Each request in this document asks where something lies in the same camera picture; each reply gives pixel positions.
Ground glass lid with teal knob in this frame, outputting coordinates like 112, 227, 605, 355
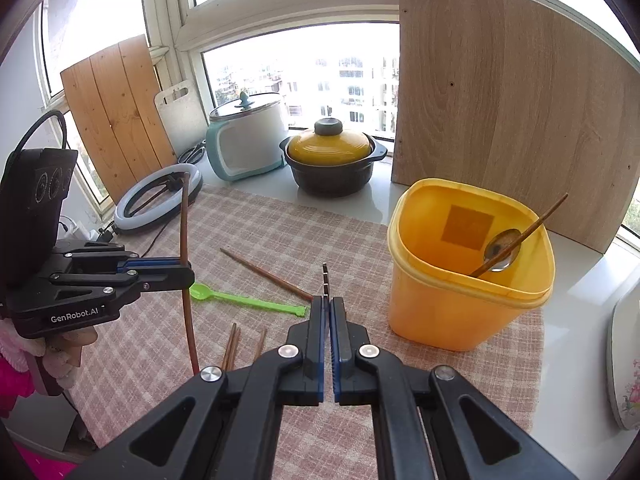
209, 91, 281, 122

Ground black cable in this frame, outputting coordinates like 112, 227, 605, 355
10, 109, 70, 153

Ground ring light cable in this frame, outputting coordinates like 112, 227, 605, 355
97, 220, 166, 261

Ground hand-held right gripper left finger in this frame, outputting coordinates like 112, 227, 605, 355
65, 296, 331, 480

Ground yellow casserole lid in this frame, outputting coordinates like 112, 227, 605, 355
286, 117, 375, 165

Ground white cutting board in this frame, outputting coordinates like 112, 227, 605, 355
153, 79, 211, 161

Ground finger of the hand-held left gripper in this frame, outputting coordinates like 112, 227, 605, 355
52, 240, 181, 274
37, 265, 197, 312

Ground green plastic spoon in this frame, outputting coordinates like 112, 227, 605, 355
189, 282, 308, 318

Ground large light oak board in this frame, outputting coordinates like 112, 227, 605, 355
391, 0, 640, 255

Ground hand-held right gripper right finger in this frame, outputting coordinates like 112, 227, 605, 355
330, 296, 581, 480

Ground white electric cooking pot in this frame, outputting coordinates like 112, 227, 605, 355
606, 290, 640, 431

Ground metal spoon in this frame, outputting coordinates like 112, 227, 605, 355
482, 228, 523, 273

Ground white ring light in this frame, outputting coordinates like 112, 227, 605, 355
114, 162, 203, 233

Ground pine wooden board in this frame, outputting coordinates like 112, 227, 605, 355
60, 34, 178, 204

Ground black scissors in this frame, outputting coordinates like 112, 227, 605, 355
177, 141, 207, 165

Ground yellow plastic container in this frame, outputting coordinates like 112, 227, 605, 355
386, 177, 556, 352

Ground pink checked placemat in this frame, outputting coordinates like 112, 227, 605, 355
65, 182, 546, 480

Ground white and teal pot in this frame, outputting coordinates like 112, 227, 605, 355
205, 91, 291, 182

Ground black casserole pot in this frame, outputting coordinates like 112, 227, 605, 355
279, 132, 388, 197

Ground person's left hand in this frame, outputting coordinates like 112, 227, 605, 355
42, 327, 98, 381

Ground white window frame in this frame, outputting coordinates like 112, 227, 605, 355
30, 0, 640, 251

